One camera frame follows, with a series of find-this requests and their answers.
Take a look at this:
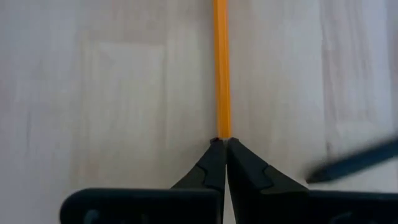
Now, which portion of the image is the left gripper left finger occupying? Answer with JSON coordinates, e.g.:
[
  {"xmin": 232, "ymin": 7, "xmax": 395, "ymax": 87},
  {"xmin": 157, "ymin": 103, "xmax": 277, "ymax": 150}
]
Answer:
[{"xmin": 170, "ymin": 136, "xmax": 228, "ymax": 224}]

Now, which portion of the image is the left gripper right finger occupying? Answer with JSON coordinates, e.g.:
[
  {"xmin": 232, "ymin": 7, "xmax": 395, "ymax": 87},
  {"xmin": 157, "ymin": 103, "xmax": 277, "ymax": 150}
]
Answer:
[{"xmin": 226, "ymin": 136, "xmax": 311, "ymax": 224}]

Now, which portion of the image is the yellow pencil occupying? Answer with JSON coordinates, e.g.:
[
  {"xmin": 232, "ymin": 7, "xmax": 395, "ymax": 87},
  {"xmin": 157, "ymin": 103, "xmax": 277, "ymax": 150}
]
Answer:
[{"xmin": 212, "ymin": 0, "xmax": 233, "ymax": 140}]

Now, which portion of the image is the thin black pen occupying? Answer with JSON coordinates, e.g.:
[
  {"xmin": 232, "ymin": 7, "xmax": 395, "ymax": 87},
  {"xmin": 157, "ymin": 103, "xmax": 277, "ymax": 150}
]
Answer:
[{"xmin": 305, "ymin": 136, "xmax": 398, "ymax": 184}]

